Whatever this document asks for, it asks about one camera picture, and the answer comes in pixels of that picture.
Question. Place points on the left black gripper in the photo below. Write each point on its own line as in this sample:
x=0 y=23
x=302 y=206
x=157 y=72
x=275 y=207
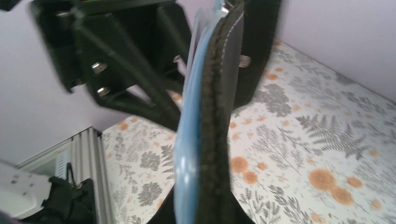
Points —
x=124 y=51

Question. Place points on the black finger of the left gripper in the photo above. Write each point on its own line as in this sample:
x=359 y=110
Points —
x=260 y=22

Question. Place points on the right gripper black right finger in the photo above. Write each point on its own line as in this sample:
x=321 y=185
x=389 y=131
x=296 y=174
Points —
x=237 y=214

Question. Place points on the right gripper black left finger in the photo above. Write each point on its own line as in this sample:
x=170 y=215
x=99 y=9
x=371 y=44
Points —
x=165 y=213

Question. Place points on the black card holder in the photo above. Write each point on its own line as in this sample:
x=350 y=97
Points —
x=202 y=189

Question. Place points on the floral table mat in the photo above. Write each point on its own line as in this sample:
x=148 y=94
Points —
x=312 y=147

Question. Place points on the aluminium rail frame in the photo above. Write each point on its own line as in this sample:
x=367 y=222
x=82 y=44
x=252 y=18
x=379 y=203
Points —
x=85 y=152

